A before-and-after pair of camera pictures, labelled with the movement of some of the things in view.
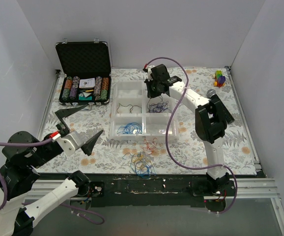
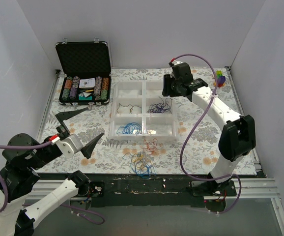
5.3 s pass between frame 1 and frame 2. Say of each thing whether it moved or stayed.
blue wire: stayed
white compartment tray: stayed
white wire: moved
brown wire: stayed
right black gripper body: moved
